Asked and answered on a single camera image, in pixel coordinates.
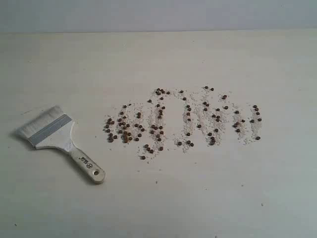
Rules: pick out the scattered rice and brown pellets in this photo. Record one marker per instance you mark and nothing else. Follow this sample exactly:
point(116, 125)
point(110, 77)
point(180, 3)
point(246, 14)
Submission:
point(172, 117)

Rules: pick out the white paint brush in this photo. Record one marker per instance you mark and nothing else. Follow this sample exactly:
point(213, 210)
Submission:
point(52, 129)

